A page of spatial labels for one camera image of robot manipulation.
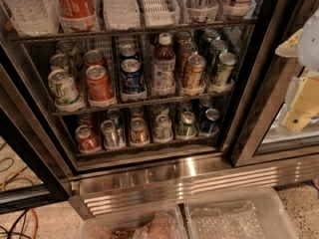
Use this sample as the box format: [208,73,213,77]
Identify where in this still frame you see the white green soda can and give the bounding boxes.
[48,69,84,113]

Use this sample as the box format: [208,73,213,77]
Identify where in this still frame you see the front blue soda can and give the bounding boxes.
[121,59,147,102]

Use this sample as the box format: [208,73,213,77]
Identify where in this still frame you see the rear red soda can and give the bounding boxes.
[84,50,108,68]

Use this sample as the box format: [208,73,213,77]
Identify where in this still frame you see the green can bottom shelf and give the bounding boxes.
[176,112,196,139]

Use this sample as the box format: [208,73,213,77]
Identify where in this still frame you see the grey can bottom shelf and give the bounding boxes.
[155,115,172,142]

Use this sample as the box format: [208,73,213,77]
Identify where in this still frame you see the steel fridge door frame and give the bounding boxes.
[231,0,318,166]

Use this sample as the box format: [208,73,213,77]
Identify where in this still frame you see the orange floor cable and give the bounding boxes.
[0,170,42,239]

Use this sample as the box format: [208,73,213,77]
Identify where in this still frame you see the front red soda can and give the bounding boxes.
[86,65,116,108]

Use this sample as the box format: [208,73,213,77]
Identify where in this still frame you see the front copper soda can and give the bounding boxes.
[181,55,206,96]

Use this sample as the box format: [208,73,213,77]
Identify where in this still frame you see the red can bottom shelf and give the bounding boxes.
[76,125,101,153]

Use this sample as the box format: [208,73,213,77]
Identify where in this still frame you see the white plastic shelf tray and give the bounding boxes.
[140,0,180,28]

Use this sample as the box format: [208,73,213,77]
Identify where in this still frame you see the orange can bottom shelf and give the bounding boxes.
[130,118,150,144]

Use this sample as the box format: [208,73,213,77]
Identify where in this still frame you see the right clear plastic bin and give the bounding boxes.
[183,187,299,239]

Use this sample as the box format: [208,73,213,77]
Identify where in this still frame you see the clear plastic bin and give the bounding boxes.
[183,187,299,239]
[75,203,187,239]

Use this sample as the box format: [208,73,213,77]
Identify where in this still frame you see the clear water bottle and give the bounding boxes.
[4,0,59,36]

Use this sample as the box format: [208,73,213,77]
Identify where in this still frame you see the blue can bottom shelf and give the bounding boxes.
[199,109,220,134]

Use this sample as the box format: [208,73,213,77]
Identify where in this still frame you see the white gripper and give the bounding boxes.
[275,9,319,131]

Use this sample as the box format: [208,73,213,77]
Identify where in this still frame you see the rear blue soda can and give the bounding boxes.
[119,44,140,62]

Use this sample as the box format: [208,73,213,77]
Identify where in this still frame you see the front green soda can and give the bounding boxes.
[210,52,237,87]

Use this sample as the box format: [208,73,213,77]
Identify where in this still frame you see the blue soda can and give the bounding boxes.
[121,59,147,102]
[119,44,140,62]

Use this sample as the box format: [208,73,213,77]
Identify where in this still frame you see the red cola bottle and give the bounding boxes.
[58,0,99,33]

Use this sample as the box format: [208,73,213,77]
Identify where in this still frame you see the silver can bottom shelf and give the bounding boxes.
[101,119,124,148]

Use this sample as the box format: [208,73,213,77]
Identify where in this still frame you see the left clear plastic bin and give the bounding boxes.
[75,203,187,239]

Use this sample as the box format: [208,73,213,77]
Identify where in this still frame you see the red soda can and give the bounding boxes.
[86,65,116,108]
[84,50,108,68]

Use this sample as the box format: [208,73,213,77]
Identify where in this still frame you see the brown tea bottle white cap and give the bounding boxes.
[152,32,175,96]

